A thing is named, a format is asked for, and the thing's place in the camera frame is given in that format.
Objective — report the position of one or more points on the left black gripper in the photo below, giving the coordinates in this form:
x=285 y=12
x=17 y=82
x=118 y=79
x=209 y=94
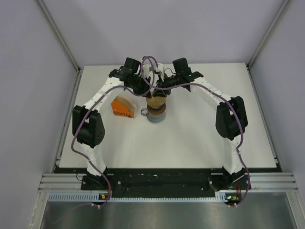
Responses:
x=145 y=88

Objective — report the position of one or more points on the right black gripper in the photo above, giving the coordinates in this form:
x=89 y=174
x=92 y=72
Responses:
x=161 y=92

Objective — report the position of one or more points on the brown paper coffee filter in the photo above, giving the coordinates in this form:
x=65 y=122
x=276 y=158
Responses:
x=156 y=101

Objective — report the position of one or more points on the grey glass coffee server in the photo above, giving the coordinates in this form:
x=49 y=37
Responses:
x=153 y=118

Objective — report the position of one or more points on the orange coffee filter packet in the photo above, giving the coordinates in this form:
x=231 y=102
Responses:
x=123 y=107

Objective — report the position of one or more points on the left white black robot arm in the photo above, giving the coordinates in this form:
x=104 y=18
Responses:
x=87 y=126

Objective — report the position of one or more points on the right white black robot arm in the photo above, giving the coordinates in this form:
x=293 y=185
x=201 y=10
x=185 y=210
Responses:
x=230 y=121

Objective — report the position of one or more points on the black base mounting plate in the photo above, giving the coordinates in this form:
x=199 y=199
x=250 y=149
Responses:
x=207 y=179

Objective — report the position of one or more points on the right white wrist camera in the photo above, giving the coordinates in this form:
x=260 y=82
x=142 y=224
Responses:
x=160 y=70

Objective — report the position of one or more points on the grey slotted cable duct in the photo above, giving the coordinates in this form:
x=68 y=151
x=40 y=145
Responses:
x=99 y=198

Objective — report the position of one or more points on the left aluminium corner post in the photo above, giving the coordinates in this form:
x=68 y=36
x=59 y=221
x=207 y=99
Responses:
x=57 y=33

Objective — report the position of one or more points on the aluminium corner post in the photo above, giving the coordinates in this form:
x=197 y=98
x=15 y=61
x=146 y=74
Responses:
x=285 y=4
x=57 y=33

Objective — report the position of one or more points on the aluminium front frame rail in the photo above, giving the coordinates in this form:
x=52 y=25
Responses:
x=260 y=182

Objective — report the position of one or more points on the right aluminium corner post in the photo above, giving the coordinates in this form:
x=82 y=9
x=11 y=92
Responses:
x=285 y=4

